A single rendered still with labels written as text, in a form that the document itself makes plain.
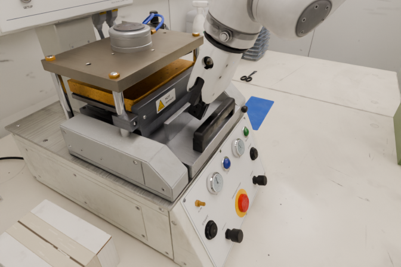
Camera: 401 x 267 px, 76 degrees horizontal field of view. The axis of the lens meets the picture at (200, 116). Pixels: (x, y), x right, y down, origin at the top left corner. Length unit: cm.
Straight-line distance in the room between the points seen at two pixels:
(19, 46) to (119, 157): 68
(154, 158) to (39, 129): 35
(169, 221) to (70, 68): 30
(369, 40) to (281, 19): 269
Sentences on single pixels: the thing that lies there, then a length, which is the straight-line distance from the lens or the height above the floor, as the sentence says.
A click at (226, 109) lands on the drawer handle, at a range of 51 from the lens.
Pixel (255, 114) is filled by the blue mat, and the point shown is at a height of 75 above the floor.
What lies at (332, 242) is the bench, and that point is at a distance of 67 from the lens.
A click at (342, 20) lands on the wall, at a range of 294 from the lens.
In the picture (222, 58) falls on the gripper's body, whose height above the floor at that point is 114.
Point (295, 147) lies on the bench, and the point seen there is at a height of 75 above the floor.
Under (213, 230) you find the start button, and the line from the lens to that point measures 51.
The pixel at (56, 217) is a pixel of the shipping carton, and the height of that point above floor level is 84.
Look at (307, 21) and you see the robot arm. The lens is 32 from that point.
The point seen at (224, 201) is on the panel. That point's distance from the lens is 55.
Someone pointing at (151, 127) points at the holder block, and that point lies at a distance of 50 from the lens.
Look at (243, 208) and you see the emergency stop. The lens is 61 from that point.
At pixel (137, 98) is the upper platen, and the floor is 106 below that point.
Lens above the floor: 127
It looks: 33 degrees down
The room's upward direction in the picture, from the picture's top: straight up
